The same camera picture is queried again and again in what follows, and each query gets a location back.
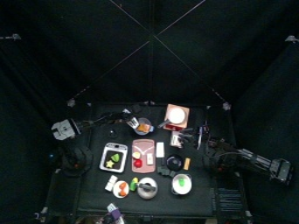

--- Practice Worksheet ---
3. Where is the white rectangular block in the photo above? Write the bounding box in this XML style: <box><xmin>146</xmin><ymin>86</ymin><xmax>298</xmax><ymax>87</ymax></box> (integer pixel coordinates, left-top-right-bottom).
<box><xmin>155</xmin><ymin>141</ymin><xmax>166</xmax><ymax>158</ymax></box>

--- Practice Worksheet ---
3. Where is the white pan with grey handle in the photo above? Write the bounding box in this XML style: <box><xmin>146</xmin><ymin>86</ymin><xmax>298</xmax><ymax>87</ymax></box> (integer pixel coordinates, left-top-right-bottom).
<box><xmin>157</xmin><ymin>107</ymin><xmax>188</xmax><ymax>130</ymax></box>

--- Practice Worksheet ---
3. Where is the green and yellow toy corn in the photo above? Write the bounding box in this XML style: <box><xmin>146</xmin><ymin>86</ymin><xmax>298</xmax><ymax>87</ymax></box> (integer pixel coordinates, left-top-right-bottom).
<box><xmin>129</xmin><ymin>177</ymin><xmax>141</xmax><ymax>193</ymax></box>

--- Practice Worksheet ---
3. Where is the orange toy carrot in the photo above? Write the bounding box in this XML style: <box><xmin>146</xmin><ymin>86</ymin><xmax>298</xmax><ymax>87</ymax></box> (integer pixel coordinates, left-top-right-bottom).
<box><xmin>118</xmin><ymin>181</ymin><xmax>129</xmax><ymax>197</ymax></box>

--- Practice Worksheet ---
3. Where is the white round plate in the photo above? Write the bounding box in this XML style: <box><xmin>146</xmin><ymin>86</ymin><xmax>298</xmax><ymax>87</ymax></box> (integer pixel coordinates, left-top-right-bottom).
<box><xmin>113</xmin><ymin>180</ymin><xmax>131</xmax><ymax>200</ymax></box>

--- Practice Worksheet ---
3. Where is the silver pot lid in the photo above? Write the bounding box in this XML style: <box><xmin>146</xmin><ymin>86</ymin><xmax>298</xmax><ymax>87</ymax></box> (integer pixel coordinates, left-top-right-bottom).
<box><xmin>137</xmin><ymin>177</ymin><xmax>161</xmax><ymax>200</ymax></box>

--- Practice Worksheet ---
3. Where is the grey tray with green fruit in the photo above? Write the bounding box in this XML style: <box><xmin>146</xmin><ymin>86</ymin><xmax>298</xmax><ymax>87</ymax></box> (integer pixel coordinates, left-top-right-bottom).
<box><xmin>98</xmin><ymin>142</ymin><xmax>130</xmax><ymax>174</ymax></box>

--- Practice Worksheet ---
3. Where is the white and pink box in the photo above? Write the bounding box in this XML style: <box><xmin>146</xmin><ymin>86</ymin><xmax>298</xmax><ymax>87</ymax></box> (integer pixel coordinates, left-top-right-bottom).
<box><xmin>170</xmin><ymin>130</ymin><xmax>185</xmax><ymax>149</ymax></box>

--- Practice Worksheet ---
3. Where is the orange toast piece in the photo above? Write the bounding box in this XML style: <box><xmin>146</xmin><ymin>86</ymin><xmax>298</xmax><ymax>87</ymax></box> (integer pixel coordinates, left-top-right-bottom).
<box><xmin>137</xmin><ymin>123</ymin><xmax>153</xmax><ymax>133</ymax></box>

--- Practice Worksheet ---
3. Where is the white toy block pair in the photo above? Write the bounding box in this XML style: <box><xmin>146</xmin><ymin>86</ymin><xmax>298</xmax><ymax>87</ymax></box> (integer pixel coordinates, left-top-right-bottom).
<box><xmin>105</xmin><ymin>174</ymin><xmax>119</xmax><ymax>193</ymax></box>

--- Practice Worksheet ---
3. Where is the blue-grey bowl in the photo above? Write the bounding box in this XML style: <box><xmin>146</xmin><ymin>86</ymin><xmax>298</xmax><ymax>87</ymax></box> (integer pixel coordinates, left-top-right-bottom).
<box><xmin>133</xmin><ymin>117</ymin><xmax>155</xmax><ymax>137</ymax></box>

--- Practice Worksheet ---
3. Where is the white pot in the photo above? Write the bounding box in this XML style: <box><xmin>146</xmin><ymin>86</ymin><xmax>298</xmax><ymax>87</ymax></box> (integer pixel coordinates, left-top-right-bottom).
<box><xmin>171</xmin><ymin>173</ymin><xmax>194</xmax><ymax>196</ymax></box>

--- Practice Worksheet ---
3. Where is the purple toy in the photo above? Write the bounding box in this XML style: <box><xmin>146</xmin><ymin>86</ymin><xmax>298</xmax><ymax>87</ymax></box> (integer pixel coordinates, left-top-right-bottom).
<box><xmin>102</xmin><ymin>203</ymin><xmax>127</xmax><ymax>224</ymax></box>

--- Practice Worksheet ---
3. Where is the orange wooden block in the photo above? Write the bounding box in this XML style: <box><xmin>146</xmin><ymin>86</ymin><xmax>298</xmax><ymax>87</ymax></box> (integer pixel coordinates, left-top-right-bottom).
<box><xmin>182</xmin><ymin>157</ymin><xmax>193</xmax><ymax>171</ymax></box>

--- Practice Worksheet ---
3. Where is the pink cutting board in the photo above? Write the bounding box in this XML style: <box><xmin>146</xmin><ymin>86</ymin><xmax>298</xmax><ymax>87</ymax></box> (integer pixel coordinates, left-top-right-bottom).
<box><xmin>131</xmin><ymin>138</ymin><xmax>158</xmax><ymax>174</ymax></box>

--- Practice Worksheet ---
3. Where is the pink toy stove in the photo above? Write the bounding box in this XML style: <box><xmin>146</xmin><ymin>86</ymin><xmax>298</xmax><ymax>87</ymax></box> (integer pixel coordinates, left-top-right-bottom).
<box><xmin>163</xmin><ymin>103</ymin><xmax>193</xmax><ymax>132</ymax></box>

